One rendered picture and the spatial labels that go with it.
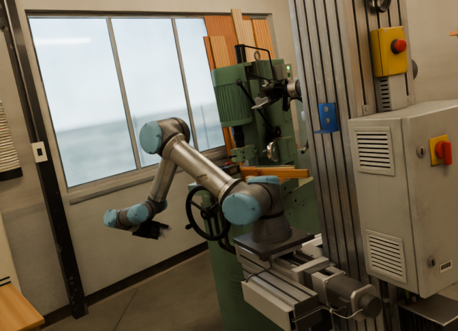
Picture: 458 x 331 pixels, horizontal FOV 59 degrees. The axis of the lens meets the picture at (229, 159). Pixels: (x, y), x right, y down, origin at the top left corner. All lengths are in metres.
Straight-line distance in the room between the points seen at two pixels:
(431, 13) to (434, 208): 3.11
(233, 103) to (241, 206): 0.91
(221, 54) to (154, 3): 0.73
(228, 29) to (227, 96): 1.96
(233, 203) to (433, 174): 0.59
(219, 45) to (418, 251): 3.00
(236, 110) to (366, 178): 1.08
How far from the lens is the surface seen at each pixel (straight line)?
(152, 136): 1.47
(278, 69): 2.35
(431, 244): 1.17
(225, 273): 2.36
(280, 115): 2.25
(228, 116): 2.13
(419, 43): 4.17
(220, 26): 3.98
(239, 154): 2.17
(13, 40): 3.02
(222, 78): 2.13
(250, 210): 1.31
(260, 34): 4.25
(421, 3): 4.18
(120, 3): 3.50
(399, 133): 1.09
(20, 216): 3.05
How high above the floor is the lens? 1.35
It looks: 8 degrees down
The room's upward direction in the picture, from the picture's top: 10 degrees counter-clockwise
